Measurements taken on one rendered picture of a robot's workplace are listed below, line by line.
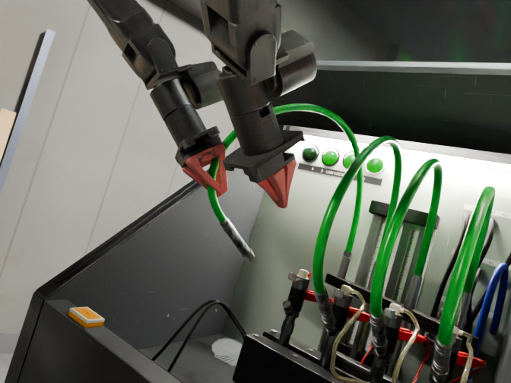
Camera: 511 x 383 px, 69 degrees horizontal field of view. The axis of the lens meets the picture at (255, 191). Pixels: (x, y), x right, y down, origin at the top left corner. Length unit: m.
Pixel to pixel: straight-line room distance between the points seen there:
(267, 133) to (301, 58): 0.10
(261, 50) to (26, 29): 2.15
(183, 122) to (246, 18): 0.27
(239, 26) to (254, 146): 0.15
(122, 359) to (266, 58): 0.42
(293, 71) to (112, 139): 2.08
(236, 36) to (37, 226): 2.20
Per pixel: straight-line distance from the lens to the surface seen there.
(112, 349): 0.59
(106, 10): 0.66
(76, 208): 2.50
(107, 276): 0.77
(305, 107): 0.73
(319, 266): 0.51
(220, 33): 0.43
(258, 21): 0.41
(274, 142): 0.48
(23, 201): 2.46
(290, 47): 0.48
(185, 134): 0.62
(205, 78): 0.67
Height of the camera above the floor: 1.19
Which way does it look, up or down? 3 degrees up
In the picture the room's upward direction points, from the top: 17 degrees clockwise
